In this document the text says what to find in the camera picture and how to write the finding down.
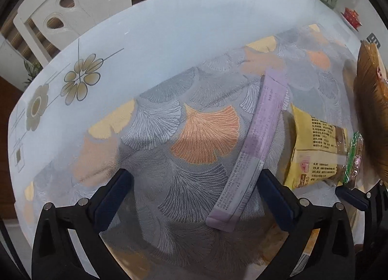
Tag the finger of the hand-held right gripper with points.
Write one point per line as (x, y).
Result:
(351, 198)

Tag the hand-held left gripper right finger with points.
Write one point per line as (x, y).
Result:
(277, 201)

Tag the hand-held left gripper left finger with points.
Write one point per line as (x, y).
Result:
(113, 199)

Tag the green edged clear packet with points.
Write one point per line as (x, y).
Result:
(353, 152)

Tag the long purple snack packet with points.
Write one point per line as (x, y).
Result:
(260, 134)

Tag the yellow snack packet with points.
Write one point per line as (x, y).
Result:
(309, 158)

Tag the orange white snack packet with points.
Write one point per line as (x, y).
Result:
(304, 252)

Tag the leaf pattern placemat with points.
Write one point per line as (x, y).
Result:
(194, 183)

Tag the brown wooden cabinet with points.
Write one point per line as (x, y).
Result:
(7, 146)

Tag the small green plant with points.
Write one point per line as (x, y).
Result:
(32, 72)

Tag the red ornament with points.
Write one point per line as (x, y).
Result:
(351, 17)

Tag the white plastic chair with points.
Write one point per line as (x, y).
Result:
(45, 4)

